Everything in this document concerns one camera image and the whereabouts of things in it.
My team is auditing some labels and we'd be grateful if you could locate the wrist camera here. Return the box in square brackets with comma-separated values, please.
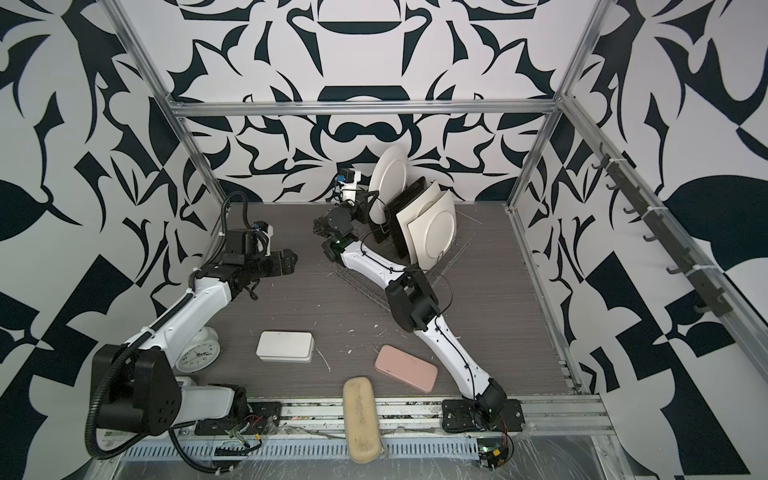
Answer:
[331, 168, 362, 204]
[243, 221, 274, 258]

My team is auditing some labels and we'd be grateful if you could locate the white rectangular case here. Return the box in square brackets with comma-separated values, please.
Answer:
[256, 331, 315, 363]

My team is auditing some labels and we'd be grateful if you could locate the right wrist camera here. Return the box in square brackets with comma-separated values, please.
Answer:
[331, 168, 362, 204]

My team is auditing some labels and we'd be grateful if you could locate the white alarm clock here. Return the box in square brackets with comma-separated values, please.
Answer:
[175, 327, 221, 374]

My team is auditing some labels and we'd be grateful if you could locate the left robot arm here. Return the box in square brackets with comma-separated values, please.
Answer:
[84, 194, 298, 460]

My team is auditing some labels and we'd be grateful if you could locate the pink rectangular case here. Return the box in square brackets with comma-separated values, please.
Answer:
[374, 345, 438, 393]

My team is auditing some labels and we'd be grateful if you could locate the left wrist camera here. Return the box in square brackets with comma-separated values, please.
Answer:
[243, 221, 274, 258]

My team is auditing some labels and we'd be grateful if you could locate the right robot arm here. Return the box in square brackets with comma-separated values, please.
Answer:
[313, 203, 507, 428]

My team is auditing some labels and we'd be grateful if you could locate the round speckled plate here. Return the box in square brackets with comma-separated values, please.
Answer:
[369, 145, 408, 225]

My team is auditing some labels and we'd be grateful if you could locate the cream square plate black rim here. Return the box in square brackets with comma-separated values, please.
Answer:
[396, 182, 442, 264]

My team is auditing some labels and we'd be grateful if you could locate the white square plate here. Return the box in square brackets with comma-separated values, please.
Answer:
[407, 191, 457, 270]

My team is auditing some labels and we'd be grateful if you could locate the large black square plate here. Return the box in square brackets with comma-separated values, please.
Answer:
[372, 176, 426, 243]

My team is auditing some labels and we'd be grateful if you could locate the black wall hook rail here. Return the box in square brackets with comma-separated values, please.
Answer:
[594, 142, 734, 317]

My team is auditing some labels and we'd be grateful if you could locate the wire dish rack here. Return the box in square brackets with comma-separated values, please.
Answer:
[323, 223, 475, 313]

